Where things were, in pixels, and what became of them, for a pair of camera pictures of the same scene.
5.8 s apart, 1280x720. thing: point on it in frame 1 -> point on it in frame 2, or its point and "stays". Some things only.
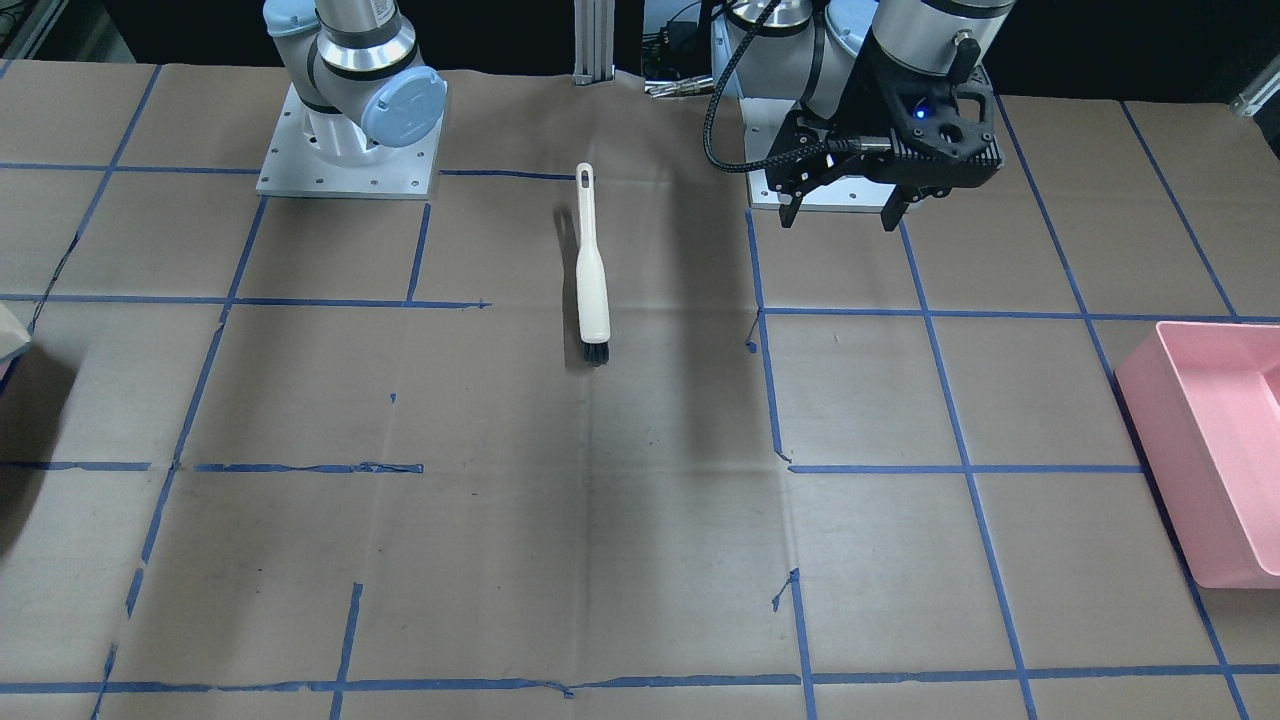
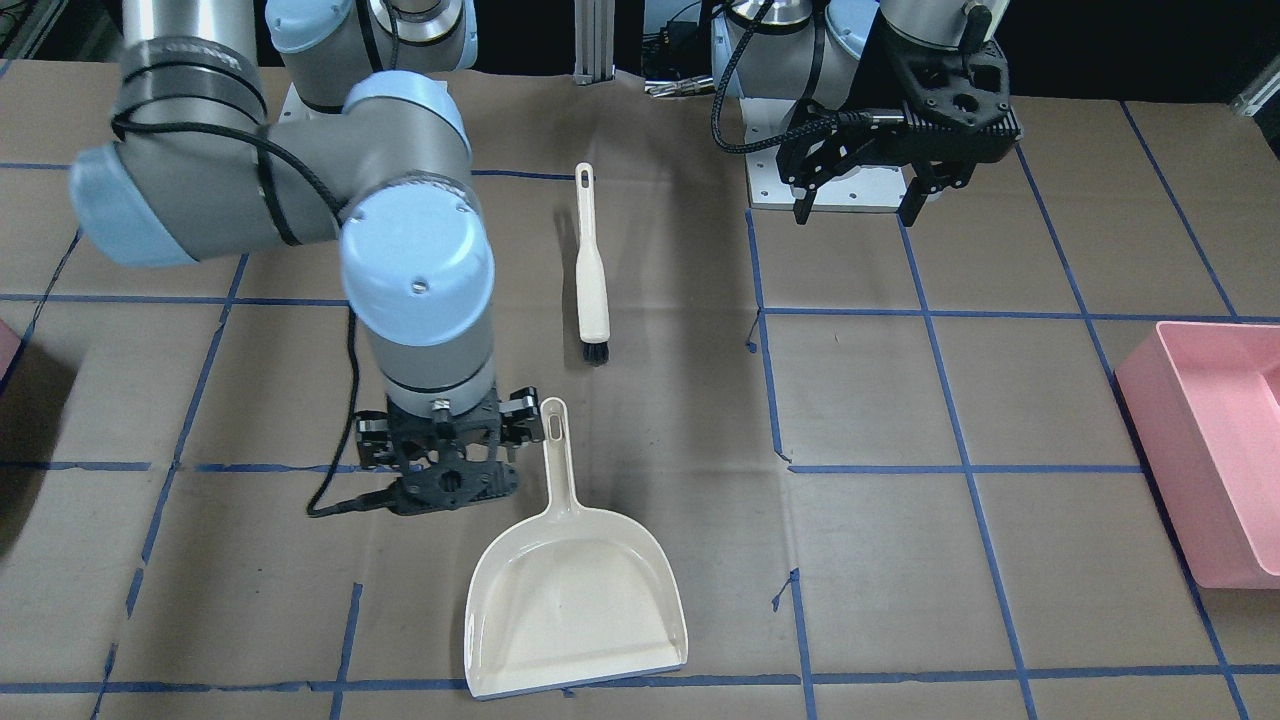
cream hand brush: (592, 293) stays
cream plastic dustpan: (13, 335) -> (570, 596)
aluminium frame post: (594, 41) stays
